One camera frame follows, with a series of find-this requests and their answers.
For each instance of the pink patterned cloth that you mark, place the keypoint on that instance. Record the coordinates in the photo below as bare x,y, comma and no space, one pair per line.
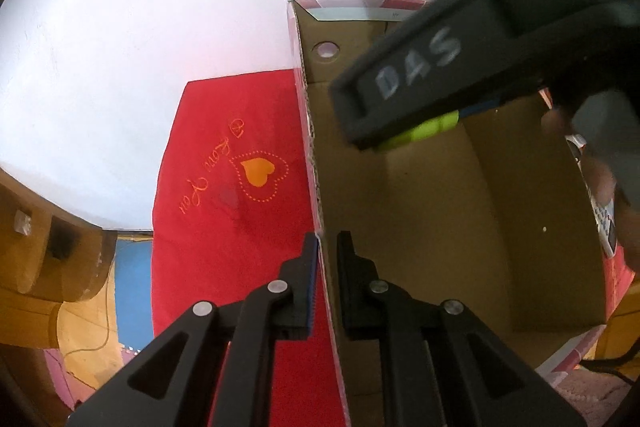
585,397

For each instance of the pink mat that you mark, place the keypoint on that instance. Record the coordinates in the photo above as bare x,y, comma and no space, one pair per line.
67,377

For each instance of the red embroidered cloth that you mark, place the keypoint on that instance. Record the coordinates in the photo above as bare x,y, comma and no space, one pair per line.
225,217

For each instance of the wooden furniture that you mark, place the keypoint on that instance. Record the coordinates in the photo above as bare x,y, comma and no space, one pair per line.
45,277

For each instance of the cardboard box with pink checks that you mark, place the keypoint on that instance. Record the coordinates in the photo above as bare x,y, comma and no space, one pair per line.
440,232

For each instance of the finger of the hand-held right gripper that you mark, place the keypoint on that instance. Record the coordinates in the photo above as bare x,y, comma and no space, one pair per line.
415,72

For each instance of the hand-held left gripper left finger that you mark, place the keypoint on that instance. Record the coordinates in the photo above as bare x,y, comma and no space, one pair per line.
312,292

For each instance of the person's right hand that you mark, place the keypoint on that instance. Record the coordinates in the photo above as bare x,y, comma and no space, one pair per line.
600,179

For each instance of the blue panel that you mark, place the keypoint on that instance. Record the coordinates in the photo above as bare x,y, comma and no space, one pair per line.
134,287

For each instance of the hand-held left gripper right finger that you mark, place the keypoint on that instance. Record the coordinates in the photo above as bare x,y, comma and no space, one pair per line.
351,279

